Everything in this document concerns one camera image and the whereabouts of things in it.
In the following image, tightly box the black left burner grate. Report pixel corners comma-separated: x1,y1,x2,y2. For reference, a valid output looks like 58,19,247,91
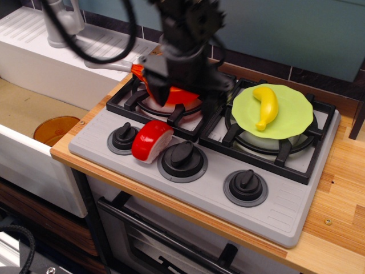
106,65,229,143

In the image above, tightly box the yellow toy banana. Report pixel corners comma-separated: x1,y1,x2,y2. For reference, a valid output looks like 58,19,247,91
253,86,279,131

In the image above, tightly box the light green plate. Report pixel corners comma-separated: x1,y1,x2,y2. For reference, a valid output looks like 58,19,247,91
232,84,314,140

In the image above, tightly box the orange translucent cup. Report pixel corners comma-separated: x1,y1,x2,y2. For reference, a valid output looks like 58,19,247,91
33,116,80,147

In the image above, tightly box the white toy sink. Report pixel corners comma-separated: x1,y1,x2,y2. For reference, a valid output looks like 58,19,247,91
0,6,159,219

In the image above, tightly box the black right burner grate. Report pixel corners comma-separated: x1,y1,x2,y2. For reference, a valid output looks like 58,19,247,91
199,78,339,184

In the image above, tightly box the black middle stove knob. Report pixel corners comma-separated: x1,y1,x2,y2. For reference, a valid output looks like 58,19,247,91
157,141,208,183

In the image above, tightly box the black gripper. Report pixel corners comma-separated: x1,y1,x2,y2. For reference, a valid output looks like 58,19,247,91
139,48,235,124

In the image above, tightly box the black burner grate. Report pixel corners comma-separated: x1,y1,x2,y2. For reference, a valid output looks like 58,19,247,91
199,78,339,184
106,65,229,143

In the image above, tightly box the black braided cable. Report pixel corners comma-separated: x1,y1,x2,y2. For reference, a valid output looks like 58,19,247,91
0,224,37,274

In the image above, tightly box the orange toy pot grey handle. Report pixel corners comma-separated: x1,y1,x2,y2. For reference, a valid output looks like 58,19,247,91
84,60,198,106

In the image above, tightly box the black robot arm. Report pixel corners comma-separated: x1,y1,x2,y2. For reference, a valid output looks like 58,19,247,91
143,1,234,121

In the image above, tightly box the grey toy faucet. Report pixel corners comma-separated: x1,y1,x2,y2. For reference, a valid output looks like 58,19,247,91
41,0,85,48

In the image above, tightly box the red white toy sushi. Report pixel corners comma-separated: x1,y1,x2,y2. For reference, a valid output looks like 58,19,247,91
131,120,174,164

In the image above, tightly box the toy oven door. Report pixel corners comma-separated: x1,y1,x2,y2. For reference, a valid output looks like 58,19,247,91
95,192,295,273

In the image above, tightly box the grey toy stove top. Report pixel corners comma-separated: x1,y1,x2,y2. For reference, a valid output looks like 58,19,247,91
67,71,342,248

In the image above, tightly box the black right stove knob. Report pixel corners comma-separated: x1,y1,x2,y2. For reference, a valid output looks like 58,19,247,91
223,170,269,208

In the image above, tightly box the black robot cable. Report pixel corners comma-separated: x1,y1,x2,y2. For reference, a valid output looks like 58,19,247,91
41,0,137,65

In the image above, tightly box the black left stove knob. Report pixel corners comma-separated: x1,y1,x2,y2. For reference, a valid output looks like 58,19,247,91
107,122,140,155

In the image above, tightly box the black stove knob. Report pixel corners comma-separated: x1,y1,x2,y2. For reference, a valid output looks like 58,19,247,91
157,141,208,183
107,122,140,155
223,170,269,208

